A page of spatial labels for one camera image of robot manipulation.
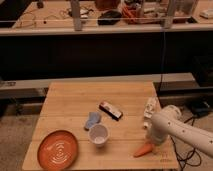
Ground orange pepper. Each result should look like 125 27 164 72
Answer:
133 143 154 158

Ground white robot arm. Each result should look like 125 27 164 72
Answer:
147 105 213 158

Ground black and red box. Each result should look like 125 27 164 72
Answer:
99 101 123 121

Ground blue crumpled cloth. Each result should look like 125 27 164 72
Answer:
84 112 101 130

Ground white plastic toy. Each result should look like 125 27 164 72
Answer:
143 97 157 129

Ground white paper cup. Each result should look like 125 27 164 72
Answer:
88 124 109 147

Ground black bag on bench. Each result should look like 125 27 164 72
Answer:
97 10 122 25

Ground orange plate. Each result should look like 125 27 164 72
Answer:
37 130 78 171

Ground black power adapter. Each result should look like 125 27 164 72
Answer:
187 100 211 118

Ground hanging black cable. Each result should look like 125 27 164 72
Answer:
157 26 167 93

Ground metal post left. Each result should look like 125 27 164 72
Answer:
70 0 82 31

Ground metal post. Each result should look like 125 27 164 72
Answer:
70 0 82 31
163 0 176 29

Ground metal post right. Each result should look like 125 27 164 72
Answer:
163 0 176 29

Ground black cable on floor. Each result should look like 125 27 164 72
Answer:
170 106 202 171

